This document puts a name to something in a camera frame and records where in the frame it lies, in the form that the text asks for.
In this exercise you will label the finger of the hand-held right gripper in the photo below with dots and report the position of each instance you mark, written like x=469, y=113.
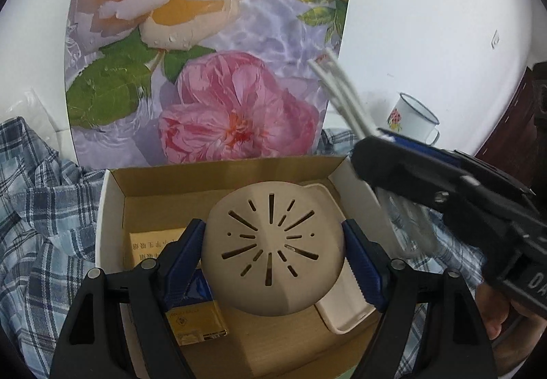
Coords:
x=431, y=150
x=419, y=182

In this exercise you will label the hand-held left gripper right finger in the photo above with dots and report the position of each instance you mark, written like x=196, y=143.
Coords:
x=361, y=263

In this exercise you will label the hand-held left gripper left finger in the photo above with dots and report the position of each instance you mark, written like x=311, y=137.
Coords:
x=183, y=259

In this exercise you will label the phone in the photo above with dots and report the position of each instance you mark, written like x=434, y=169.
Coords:
x=342, y=315

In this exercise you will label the blue and yellow pack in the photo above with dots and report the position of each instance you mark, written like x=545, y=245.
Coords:
x=201, y=323

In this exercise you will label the white cardboard box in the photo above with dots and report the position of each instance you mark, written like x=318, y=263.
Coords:
x=145, y=199

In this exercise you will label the beige round slotted cap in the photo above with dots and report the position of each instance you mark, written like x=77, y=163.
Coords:
x=273, y=259

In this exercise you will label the person's right hand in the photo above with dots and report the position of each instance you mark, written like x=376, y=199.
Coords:
x=495, y=310

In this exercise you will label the white enamel mug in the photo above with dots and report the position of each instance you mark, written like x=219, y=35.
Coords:
x=410, y=118

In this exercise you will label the dark wooden door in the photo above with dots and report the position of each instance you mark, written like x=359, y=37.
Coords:
x=517, y=126

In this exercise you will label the blue plaid shirt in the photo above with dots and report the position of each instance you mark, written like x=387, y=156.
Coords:
x=42, y=233

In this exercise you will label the floral picture board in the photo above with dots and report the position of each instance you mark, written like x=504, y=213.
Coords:
x=205, y=62

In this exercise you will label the white wall switch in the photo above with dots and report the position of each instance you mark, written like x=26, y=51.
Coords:
x=495, y=39

